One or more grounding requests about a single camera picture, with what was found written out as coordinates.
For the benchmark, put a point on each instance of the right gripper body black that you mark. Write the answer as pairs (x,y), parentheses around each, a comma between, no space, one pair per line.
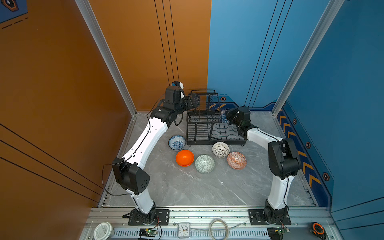
(232,116)

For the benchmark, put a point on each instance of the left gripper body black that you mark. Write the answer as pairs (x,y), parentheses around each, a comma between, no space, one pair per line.
(187,105)

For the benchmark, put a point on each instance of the black wire dish rack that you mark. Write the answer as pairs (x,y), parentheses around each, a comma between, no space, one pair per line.
(204,124)

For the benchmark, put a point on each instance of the blue floral white bowl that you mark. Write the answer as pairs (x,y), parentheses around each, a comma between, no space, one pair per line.
(177,142)

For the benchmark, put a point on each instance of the blue geometric pattern bowl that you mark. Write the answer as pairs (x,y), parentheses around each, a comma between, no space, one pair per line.
(224,117)

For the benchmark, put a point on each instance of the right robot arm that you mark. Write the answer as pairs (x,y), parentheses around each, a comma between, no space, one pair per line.
(283,159)

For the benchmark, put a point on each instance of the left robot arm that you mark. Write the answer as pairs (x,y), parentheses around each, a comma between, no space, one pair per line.
(129,170)

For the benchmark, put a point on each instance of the white lattice bowl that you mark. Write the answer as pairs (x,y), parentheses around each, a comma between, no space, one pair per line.
(221,150)

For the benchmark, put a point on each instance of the red patterned bowl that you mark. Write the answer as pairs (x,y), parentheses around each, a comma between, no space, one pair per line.
(236,160)

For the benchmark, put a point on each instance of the green patterned bowl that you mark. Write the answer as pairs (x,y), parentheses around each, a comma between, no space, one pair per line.
(204,164)

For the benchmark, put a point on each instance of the orange plastic bowl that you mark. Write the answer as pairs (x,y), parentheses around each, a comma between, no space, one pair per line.
(185,158)

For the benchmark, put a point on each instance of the small white clock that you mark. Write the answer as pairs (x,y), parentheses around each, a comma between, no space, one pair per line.
(184,230)

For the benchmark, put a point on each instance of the right circuit board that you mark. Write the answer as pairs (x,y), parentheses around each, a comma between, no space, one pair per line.
(282,231)

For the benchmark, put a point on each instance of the left green circuit board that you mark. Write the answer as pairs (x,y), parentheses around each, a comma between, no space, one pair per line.
(148,234)

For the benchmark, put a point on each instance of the orange black tape measure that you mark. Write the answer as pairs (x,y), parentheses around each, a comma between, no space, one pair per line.
(318,230)

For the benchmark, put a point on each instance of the white round lid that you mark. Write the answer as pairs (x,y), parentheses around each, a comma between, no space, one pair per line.
(103,231)

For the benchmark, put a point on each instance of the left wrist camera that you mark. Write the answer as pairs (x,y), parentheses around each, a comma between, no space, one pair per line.
(178,84)

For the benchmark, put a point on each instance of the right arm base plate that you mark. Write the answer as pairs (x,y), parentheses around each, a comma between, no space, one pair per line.
(257,218)

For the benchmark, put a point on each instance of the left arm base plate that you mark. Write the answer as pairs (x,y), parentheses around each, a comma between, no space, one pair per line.
(157,216)

